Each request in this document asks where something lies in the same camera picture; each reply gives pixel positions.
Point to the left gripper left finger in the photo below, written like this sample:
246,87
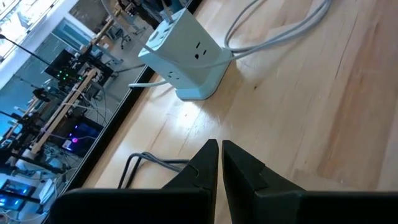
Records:
155,208

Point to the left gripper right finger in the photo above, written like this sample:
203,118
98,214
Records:
280,208

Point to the wooden beam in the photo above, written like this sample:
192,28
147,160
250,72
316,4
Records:
62,112

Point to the small pale green outlet cube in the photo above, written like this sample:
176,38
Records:
186,46

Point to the black metal table frame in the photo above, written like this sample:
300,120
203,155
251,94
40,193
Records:
105,133

